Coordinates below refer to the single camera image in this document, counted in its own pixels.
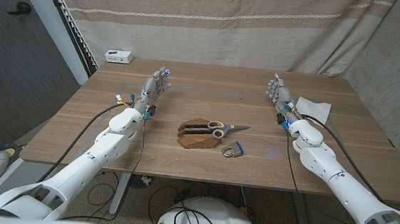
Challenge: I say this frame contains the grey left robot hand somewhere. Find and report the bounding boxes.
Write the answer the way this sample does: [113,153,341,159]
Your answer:
[131,63,174,116]

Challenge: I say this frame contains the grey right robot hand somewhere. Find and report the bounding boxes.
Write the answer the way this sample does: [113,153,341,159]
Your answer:
[263,71,302,124]

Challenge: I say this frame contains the grey handled scissors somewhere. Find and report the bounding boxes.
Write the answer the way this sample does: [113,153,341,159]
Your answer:
[206,120,252,143]

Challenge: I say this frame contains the white tissue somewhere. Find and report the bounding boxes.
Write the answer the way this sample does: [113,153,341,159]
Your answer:
[294,96,333,126]

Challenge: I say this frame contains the brown wooden scissors holder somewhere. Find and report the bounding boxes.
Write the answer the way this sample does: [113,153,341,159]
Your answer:
[175,116,224,152]

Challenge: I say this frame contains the white power strip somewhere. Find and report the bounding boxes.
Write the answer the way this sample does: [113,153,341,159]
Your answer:
[104,49,135,65]

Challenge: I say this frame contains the silver padlock with blue base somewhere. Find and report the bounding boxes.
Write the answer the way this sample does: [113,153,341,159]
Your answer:
[221,141,245,160]

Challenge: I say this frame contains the beige striped backdrop curtain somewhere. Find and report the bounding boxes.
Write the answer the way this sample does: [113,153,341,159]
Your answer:
[42,0,398,88]

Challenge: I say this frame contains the white table leg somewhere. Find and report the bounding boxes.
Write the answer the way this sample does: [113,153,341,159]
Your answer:
[108,172,132,216]
[290,191,315,224]

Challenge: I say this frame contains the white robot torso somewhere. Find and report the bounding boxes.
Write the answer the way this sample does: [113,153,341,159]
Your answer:
[155,193,261,224]

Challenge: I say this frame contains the dark grey door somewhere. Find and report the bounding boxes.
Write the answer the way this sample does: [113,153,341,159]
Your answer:
[0,0,88,149]

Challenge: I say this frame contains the yellow black foot pedal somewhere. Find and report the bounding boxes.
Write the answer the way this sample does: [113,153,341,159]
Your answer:
[0,142,23,168]

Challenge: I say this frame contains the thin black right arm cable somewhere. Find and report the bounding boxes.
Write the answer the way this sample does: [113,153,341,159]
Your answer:
[278,128,400,224]

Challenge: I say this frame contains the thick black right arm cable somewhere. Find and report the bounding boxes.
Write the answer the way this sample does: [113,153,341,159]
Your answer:
[293,113,391,203]

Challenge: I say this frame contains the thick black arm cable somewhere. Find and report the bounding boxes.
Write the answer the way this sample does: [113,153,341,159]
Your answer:
[293,113,391,203]
[36,96,133,190]

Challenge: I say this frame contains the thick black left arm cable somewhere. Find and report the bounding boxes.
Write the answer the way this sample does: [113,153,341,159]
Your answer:
[36,96,133,190]

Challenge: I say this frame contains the black backdrop frame pole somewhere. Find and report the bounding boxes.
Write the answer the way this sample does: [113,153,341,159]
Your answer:
[33,0,104,79]

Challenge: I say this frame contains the black door handle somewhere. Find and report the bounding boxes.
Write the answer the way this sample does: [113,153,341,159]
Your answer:
[6,0,34,17]

